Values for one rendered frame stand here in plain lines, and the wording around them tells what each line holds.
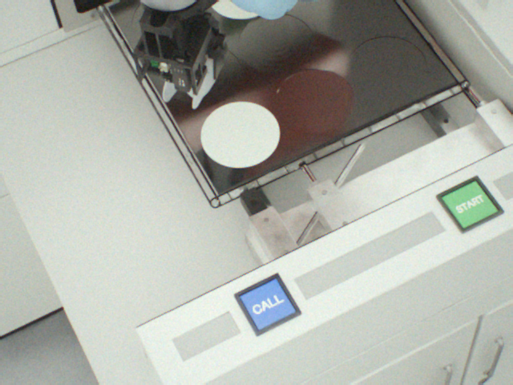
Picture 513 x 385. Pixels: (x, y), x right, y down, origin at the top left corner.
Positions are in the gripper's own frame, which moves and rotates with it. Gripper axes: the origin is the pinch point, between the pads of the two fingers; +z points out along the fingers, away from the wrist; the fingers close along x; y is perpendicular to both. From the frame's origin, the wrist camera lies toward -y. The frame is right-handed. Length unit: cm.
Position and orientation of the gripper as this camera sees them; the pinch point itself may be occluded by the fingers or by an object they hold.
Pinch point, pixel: (197, 85)
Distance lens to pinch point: 133.9
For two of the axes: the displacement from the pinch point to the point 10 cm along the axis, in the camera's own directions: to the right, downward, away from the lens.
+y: -3.2, 8.3, -4.7
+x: 9.5, 2.5, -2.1
